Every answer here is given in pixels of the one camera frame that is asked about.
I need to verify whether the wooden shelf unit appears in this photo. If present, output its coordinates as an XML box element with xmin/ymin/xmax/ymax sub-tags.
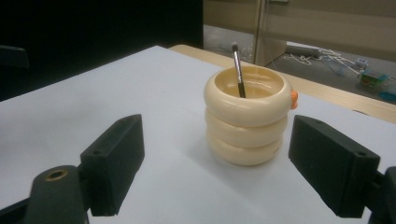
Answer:
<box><xmin>203</xmin><ymin>0</ymin><xmax>396</xmax><ymax>68</ymax></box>

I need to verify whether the black makeup brush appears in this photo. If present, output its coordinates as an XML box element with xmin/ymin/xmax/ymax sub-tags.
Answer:
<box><xmin>231</xmin><ymin>42</ymin><xmax>247</xmax><ymax>98</ymax></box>

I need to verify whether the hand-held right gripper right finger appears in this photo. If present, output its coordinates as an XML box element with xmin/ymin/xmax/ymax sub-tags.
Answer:
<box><xmin>288</xmin><ymin>115</ymin><xmax>381</xmax><ymax>218</ymax></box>

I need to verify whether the white rope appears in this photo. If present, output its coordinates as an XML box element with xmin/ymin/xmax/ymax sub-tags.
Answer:
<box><xmin>283</xmin><ymin>52</ymin><xmax>313</xmax><ymax>67</ymax></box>

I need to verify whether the blue plastic object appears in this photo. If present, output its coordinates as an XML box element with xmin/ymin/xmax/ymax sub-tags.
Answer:
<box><xmin>377</xmin><ymin>83</ymin><xmax>396</xmax><ymax>102</ymax></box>

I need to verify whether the white board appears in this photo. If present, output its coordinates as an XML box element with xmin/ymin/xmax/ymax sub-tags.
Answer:
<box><xmin>0</xmin><ymin>45</ymin><xmax>396</xmax><ymax>224</ymax></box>

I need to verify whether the cream ringed cup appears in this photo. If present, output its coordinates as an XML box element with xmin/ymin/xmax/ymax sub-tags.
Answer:
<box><xmin>204</xmin><ymin>64</ymin><xmax>299</xmax><ymax>166</ymax></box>

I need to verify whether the colourful toy box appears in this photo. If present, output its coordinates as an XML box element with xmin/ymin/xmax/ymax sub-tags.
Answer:
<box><xmin>359</xmin><ymin>68</ymin><xmax>390</xmax><ymax>90</ymax></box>

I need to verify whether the grey tube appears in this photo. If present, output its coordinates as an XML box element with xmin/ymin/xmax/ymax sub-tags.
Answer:
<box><xmin>286</xmin><ymin>45</ymin><xmax>321</xmax><ymax>59</ymax></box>

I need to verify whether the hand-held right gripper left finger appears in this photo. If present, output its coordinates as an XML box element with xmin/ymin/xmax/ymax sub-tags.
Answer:
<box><xmin>79</xmin><ymin>114</ymin><xmax>146</xmax><ymax>217</ymax></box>

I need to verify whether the blue cord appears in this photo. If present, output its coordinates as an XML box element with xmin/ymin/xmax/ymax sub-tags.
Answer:
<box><xmin>320</xmin><ymin>53</ymin><xmax>347</xmax><ymax>77</ymax></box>

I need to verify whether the dark flat object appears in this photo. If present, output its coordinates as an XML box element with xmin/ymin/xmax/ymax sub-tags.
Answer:
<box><xmin>0</xmin><ymin>45</ymin><xmax>31</xmax><ymax>69</ymax></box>

